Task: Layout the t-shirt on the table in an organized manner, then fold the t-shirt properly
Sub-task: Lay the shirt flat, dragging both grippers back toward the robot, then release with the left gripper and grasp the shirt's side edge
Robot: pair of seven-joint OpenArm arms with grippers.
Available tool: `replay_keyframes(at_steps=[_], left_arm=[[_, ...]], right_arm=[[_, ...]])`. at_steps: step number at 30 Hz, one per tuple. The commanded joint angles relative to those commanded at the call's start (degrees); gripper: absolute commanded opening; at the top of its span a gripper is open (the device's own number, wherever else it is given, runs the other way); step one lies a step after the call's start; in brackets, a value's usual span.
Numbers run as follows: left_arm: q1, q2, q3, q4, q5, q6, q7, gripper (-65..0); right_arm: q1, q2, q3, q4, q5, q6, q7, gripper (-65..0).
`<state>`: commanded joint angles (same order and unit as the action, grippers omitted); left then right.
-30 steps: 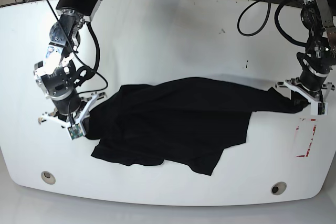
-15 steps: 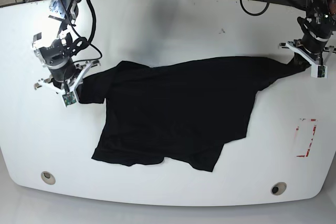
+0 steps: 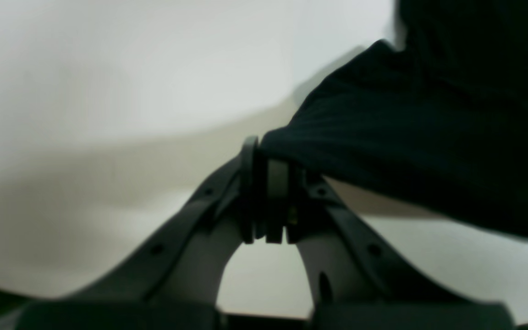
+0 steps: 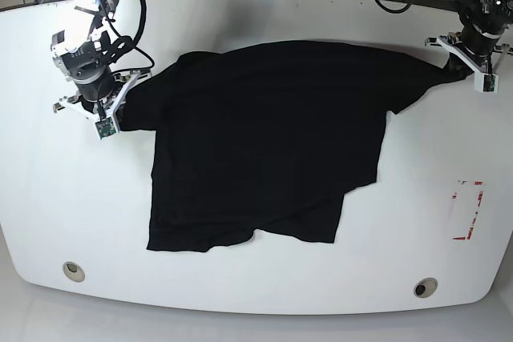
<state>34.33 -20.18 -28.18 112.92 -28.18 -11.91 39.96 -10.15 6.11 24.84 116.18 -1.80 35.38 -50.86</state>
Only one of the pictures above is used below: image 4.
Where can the red tape marking rectangle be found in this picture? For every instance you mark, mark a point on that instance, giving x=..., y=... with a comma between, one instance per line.
x=464, y=208

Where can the right table grommet hole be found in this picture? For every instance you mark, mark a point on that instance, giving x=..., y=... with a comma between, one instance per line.
x=425, y=288

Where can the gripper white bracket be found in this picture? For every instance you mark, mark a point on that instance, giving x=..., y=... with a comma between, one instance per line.
x=473, y=52
x=109, y=110

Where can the left table grommet hole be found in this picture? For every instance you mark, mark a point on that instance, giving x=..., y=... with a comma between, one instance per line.
x=73, y=272

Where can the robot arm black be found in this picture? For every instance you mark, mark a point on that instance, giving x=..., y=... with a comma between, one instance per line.
x=488, y=15
x=85, y=50

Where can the table grommet hole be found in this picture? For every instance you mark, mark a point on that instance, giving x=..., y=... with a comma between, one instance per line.
x=73, y=272
x=425, y=288

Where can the black t-shirt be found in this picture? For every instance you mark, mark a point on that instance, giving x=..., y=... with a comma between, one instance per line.
x=268, y=137

